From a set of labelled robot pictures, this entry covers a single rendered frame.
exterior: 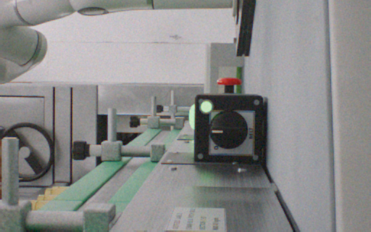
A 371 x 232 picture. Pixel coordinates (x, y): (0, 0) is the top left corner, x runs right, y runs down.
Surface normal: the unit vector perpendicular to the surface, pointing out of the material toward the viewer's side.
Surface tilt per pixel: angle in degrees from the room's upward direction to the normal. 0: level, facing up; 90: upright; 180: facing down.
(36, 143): 90
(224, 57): 90
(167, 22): 90
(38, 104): 90
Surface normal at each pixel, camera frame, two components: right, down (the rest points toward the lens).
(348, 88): -0.04, -0.29
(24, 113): -0.05, 0.05
